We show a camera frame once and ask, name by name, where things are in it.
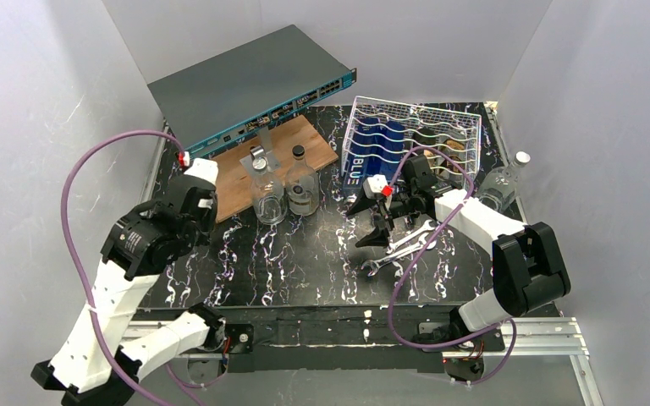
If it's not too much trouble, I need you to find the purple cable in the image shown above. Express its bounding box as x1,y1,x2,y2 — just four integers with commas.
386,146,518,387
60,129,208,406

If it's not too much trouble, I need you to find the clear bottle white cap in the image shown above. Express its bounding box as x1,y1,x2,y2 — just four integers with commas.
251,157,288,225

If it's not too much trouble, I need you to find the grey network switch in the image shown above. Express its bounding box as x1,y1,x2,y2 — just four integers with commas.
148,25,357,157

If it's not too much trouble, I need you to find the white wire wine rack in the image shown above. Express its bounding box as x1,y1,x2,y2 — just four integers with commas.
340,96,482,195

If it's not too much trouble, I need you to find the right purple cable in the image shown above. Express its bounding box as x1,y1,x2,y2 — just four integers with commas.
386,146,518,387

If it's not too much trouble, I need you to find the wooden board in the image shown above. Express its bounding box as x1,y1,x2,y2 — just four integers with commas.
213,117,339,222

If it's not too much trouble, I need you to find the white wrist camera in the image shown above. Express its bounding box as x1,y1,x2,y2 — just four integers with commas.
179,151,219,185
362,174,394,200

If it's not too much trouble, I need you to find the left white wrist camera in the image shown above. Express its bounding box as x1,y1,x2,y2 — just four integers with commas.
179,151,219,185

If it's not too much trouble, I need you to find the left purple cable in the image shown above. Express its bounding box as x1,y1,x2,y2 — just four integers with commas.
60,129,208,406

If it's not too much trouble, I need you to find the large silver wrench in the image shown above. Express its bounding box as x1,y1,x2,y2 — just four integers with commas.
361,239,437,277

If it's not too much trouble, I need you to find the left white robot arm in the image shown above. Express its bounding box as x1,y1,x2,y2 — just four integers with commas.
31,159,225,405

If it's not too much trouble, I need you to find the silver metal stand bracket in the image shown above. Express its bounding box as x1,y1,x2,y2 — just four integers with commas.
240,128,281,178

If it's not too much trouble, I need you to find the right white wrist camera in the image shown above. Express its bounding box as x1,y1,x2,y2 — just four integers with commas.
362,174,394,200

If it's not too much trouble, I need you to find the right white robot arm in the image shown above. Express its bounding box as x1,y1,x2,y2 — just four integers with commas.
346,155,571,340

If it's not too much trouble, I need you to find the dark green wine bottle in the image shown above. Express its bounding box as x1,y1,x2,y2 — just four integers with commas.
411,127,438,167

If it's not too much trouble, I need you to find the black base frame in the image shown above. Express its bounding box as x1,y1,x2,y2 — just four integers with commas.
170,302,531,376

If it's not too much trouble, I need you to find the clear liquor bottle black cap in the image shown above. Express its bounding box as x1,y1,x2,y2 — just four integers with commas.
285,145,320,217

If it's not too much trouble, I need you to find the small silver wrench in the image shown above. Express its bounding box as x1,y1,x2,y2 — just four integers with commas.
386,220,437,254

